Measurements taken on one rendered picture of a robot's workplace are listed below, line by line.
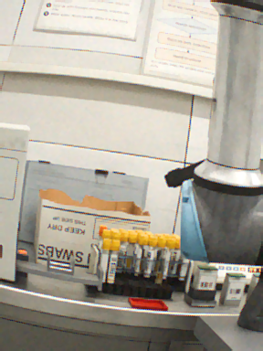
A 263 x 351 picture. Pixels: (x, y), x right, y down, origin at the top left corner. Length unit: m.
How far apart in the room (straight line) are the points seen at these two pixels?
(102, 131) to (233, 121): 0.99
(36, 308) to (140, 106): 0.83
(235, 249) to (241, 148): 0.15
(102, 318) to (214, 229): 0.39
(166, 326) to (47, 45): 0.93
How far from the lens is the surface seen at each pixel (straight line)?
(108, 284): 1.56
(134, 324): 1.45
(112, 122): 2.08
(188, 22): 2.12
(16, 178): 1.44
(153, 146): 2.10
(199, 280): 1.55
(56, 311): 1.44
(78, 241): 1.75
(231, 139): 1.13
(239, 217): 1.14
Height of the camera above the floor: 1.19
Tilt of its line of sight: 3 degrees down
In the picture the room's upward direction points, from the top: 9 degrees clockwise
